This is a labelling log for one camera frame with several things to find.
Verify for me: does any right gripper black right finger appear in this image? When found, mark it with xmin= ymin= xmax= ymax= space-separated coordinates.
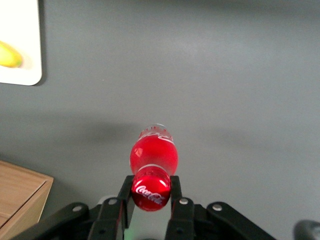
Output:
xmin=165 ymin=175 xmax=196 ymax=240

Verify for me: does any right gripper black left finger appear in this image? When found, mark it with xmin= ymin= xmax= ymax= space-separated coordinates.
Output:
xmin=87 ymin=175 xmax=136 ymax=240

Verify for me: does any red coke bottle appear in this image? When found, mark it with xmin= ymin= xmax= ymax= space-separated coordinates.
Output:
xmin=129 ymin=122 xmax=180 ymax=213

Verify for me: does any cream plastic tray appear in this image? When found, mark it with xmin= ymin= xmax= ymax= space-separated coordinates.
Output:
xmin=0 ymin=0 xmax=43 ymax=87

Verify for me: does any wooden drawer cabinet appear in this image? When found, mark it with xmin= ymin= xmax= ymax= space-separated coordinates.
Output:
xmin=0 ymin=159 xmax=55 ymax=240

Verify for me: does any yellow toy lemon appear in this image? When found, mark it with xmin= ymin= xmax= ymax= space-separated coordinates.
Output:
xmin=0 ymin=40 xmax=24 ymax=69

